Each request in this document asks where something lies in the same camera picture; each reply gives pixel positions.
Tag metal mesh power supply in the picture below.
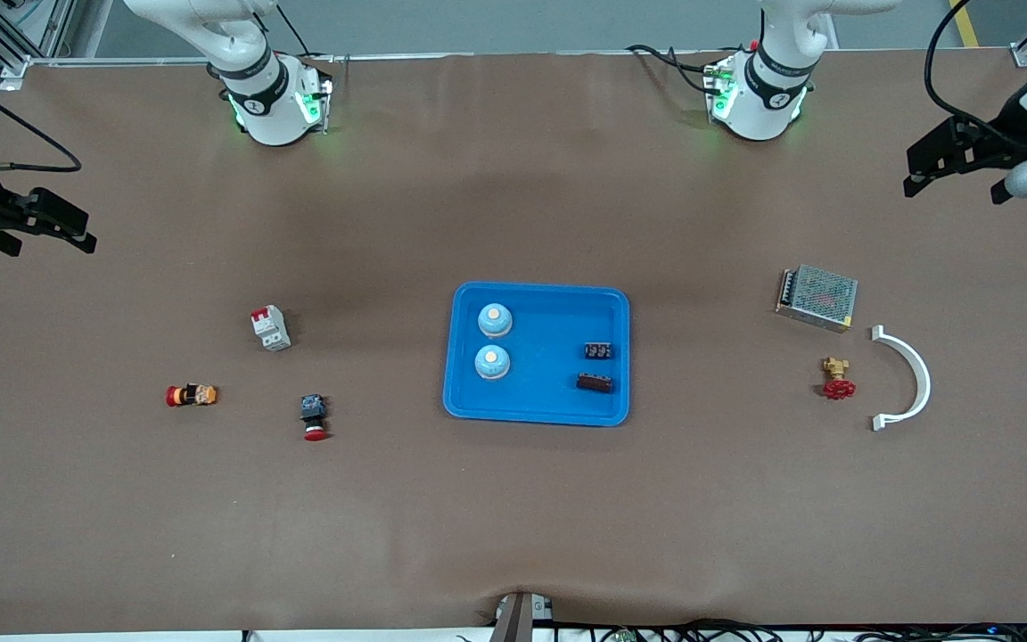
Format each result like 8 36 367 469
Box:
775 264 859 333

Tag black base cables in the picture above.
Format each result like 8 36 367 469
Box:
626 43 721 95

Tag white red circuit breaker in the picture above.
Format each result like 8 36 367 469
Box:
250 304 292 352

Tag red emergency stop button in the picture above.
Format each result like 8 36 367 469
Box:
300 394 331 442

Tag blue plastic tray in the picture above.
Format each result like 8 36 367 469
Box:
442 282 631 427

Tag blue bell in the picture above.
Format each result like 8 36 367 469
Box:
473 345 512 382
477 303 514 340

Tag brass valve red handle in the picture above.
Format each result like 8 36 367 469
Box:
819 357 857 400

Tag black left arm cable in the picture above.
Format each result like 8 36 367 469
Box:
924 0 1027 152

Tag grey metal bracket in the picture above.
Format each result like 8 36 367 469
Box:
491 591 555 642

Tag white curved plastic handle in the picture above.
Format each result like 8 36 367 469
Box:
870 325 932 432

